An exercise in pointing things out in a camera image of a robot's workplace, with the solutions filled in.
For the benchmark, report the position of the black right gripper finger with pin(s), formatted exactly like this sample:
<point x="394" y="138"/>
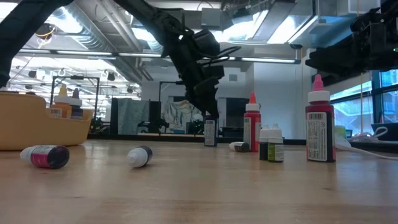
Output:
<point x="331" y="56"/>
<point x="334" y="66"/>

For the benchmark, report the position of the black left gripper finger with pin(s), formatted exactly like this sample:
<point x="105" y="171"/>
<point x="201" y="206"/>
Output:
<point x="195" y="101"/>
<point x="211" y="99"/>

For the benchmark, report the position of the blue food coloring bottle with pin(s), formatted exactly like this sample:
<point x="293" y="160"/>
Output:
<point x="210" y="133"/>

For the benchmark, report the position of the red food coloring bottle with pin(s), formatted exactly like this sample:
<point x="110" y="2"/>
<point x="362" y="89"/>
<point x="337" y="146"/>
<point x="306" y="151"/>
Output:
<point x="252" y="124"/>

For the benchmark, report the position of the small dark dropper bottle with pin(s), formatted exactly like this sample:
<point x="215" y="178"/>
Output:
<point x="138" y="157"/>
<point x="241" y="147"/>
<point x="263" y="149"/>

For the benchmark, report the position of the pink food coloring bottle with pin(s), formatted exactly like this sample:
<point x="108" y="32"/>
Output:
<point x="320" y="133"/>

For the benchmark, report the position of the small green-label dropper bottle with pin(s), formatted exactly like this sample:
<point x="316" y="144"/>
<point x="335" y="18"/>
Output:
<point x="275" y="149"/>

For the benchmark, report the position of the purple food coloring bottle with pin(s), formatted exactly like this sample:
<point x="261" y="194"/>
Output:
<point x="76" y="109"/>

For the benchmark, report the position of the orange food coloring bottle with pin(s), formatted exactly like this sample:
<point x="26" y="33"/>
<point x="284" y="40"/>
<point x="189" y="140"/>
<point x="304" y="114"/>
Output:
<point x="60" y="107"/>

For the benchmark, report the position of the small pink-label dropper bottle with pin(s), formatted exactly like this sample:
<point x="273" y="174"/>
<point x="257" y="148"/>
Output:
<point x="46" y="157"/>

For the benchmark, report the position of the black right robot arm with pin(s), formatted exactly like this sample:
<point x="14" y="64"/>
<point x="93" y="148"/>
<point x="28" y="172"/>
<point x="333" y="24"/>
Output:
<point x="392" y="37"/>

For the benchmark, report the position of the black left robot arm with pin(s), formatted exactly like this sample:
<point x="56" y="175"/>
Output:
<point x="18" y="31"/>

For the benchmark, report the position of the white draped sheet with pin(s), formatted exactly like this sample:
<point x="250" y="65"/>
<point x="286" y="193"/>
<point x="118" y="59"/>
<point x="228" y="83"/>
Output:
<point x="177" y="112"/>

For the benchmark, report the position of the black cabinet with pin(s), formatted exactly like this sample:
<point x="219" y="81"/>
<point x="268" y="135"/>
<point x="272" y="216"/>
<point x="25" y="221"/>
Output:
<point x="233" y="112"/>

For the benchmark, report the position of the long linear ceiling light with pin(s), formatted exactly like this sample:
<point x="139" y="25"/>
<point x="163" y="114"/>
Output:
<point x="267" y="59"/>

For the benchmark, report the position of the green cup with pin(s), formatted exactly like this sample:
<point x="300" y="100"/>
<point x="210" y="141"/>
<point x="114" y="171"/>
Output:
<point x="340" y="132"/>

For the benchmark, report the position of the white round puck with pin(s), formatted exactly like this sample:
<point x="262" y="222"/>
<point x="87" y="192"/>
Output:
<point x="342" y="142"/>

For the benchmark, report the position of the black bin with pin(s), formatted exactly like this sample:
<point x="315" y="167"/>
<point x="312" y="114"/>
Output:
<point x="391" y="132"/>

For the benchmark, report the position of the yellow plastic bin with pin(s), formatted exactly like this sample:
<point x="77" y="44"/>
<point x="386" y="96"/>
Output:
<point x="31" y="130"/>

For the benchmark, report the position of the black table frame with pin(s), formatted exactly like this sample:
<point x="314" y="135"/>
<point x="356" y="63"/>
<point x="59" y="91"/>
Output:
<point x="174" y="137"/>

